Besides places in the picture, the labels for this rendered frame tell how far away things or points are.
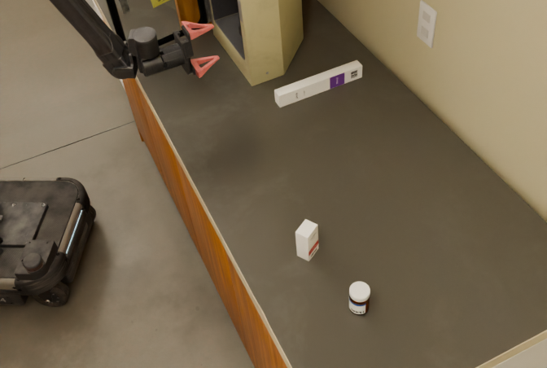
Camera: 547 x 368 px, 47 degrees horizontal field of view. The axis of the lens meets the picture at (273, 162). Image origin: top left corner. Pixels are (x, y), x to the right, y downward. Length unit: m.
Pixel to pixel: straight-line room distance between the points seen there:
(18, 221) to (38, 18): 1.99
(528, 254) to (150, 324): 1.53
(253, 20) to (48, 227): 1.30
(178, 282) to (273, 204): 1.12
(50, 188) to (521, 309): 1.99
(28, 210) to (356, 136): 1.50
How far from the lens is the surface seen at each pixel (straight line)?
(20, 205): 2.79
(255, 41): 1.85
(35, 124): 3.56
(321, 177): 1.65
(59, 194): 2.79
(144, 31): 1.60
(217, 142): 1.77
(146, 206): 2.94
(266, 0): 1.80
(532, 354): 1.53
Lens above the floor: 2.15
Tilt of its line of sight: 46 degrees down
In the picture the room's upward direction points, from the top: 6 degrees counter-clockwise
